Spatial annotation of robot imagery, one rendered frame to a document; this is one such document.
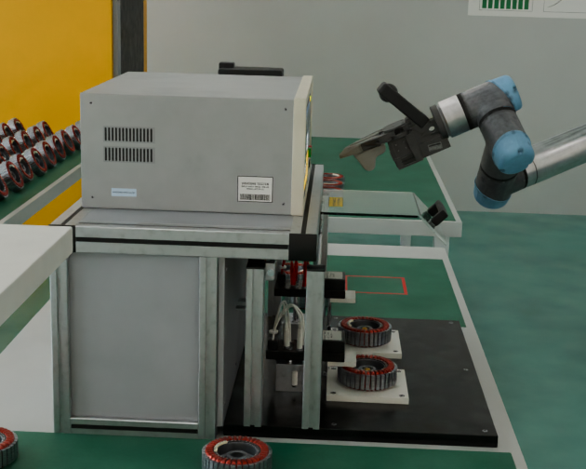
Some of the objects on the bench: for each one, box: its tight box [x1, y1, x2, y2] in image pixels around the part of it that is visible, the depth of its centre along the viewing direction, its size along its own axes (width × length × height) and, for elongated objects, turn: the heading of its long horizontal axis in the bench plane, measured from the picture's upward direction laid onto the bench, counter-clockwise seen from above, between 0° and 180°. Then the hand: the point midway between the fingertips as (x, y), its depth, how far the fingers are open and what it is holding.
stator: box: [202, 436, 273, 469], centre depth 174 cm, size 11×11×4 cm
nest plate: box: [331, 328, 402, 359], centre depth 229 cm, size 15×15×1 cm
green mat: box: [264, 255, 466, 328], centre depth 281 cm, size 94×61×1 cm, turn 81°
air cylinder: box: [275, 359, 304, 392], centre depth 205 cm, size 5×8×6 cm
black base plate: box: [223, 313, 499, 448], centre depth 217 cm, size 47×64×2 cm
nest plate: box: [326, 367, 409, 405], centre depth 205 cm, size 15×15×1 cm
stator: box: [337, 355, 397, 391], centre depth 205 cm, size 11×11×4 cm
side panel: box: [49, 252, 219, 439], centre depth 184 cm, size 28×3×32 cm, turn 81°
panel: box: [217, 258, 248, 426], centre depth 215 cm, size 1×66×30 cm, turn 171°
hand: (343, 151), depth 216 cm, fingers closed
